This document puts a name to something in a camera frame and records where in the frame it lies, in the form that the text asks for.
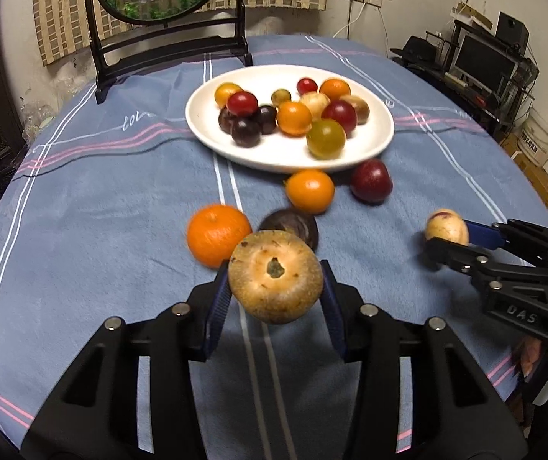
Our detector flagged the dark purple mangosteen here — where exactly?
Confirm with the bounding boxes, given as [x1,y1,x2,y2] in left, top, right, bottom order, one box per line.
[257,208,320,253]

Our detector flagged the cardboard box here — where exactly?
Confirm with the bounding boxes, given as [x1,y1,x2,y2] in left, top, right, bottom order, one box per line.
[498,133,548,233]

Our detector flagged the white power cable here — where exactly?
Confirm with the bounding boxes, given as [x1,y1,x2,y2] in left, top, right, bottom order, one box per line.
[333,0,369,40]

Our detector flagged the small smooth orange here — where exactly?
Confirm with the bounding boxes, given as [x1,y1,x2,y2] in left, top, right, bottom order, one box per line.
[276,101,313,137]
[319,79,352,101]

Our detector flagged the white plastic bucket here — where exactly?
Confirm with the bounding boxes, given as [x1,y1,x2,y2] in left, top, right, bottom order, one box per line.
[515,105,548,169]

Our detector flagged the small dark purple plum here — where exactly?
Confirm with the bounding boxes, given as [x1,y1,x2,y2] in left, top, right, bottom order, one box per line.
[231,116,263,148]
[256,104,278,135]

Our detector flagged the blue striped tablecloth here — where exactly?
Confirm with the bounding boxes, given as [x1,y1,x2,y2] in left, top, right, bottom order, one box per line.
[0,33,548,460]

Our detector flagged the computer monitor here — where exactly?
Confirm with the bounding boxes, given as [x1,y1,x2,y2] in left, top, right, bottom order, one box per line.
[450,33,520,95]

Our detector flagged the brown speckled sapodilla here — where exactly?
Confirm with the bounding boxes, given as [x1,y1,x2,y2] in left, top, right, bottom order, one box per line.
[228,230,325,325]

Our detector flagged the large orange mandarin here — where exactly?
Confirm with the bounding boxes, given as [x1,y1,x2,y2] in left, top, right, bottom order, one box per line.
[187,204,253,269]

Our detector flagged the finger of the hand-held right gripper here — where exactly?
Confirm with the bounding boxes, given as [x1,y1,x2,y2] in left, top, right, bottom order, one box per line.
[463,218,548,269]
[422,238,548,298]

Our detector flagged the white oval plate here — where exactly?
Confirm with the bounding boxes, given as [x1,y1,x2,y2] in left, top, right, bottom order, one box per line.
[185,64,395,174]

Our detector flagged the green-yellow lemon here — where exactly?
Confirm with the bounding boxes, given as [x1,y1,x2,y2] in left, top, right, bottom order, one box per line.
[306,119,347,160]

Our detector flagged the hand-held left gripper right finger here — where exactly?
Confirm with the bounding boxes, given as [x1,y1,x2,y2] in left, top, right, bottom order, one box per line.
[318,259,528,460]

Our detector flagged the dark red plum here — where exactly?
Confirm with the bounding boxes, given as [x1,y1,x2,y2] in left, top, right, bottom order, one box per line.
[321,100,358,135]
[349,158,394,204]

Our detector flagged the medium orange mandarin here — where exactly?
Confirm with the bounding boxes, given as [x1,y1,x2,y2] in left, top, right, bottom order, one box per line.
[285,169,336,215]

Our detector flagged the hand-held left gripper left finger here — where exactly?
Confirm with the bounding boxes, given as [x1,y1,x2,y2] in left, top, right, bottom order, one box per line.
[20,259,233,460]

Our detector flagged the black hat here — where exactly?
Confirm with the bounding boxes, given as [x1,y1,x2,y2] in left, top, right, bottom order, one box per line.
[391,35,440,64]

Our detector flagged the black speaker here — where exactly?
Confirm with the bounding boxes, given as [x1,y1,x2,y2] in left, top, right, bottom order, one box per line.
[496,11,530,49]

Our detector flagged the pale pepino melon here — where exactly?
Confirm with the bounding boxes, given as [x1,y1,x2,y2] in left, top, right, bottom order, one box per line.
[424,208,469,246]

